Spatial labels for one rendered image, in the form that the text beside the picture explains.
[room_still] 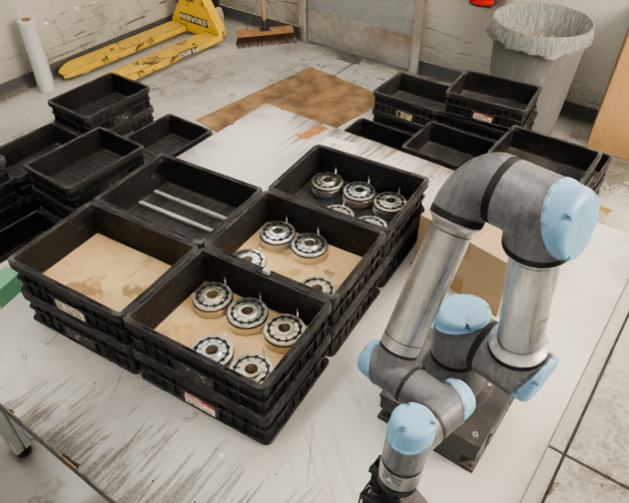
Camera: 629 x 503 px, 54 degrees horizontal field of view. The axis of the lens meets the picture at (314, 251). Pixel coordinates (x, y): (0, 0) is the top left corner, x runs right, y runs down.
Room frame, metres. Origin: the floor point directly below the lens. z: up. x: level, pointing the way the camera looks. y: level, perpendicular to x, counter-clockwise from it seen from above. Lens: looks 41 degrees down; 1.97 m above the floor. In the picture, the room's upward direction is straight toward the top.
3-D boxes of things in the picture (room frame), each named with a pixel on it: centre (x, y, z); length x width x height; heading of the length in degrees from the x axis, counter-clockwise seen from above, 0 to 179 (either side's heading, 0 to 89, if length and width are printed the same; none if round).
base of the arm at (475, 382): (0.89, -0.32, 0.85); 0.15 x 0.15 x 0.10
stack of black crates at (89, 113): (2.75, 1.05, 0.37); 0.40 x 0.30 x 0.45; 144
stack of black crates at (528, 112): (2.78, -0.88, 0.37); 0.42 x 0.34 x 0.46; 54
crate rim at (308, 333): (0.99, 0.20, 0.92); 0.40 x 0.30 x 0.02; 59
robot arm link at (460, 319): (0.89, -0.32, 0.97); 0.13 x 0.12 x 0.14; 44
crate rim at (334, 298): (1.25, 0.05, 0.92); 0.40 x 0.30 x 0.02; 59
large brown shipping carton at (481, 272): (1.42, -0.55, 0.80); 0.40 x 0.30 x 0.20; 134
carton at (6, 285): (1.29, 0.89, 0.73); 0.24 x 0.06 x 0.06; 157
